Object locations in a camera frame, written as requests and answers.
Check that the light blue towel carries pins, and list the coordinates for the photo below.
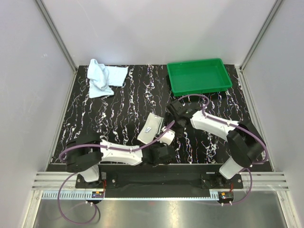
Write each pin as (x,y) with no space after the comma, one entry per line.
(102,78)

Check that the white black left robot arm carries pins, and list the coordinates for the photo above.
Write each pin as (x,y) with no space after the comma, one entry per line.
(83,154)

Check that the cable junction box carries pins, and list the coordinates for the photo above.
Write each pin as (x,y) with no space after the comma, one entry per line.
(98,194)
(227,196)

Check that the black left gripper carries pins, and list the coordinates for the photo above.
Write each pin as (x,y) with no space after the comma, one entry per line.
(161,144)

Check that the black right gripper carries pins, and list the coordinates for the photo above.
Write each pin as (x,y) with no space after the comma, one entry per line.
(168,117)

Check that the green plastic tray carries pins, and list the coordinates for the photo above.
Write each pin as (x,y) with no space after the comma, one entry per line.
(198,77)

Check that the right cable junction box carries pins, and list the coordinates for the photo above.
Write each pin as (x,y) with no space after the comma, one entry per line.
(227,196)

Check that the left cable junction box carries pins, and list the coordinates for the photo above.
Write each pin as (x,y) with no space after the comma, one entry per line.
(98,194)

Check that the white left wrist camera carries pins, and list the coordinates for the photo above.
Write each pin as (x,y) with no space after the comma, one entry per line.
(167,138)

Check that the green white striped towel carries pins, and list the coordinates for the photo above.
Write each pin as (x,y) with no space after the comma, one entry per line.
(151,128)

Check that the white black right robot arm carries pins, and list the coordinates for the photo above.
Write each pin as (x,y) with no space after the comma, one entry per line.
(244,141)

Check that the aluminium frame rail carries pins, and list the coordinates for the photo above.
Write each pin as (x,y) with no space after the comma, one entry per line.
(256,181)

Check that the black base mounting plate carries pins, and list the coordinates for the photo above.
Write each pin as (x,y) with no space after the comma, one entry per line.
(162,181)

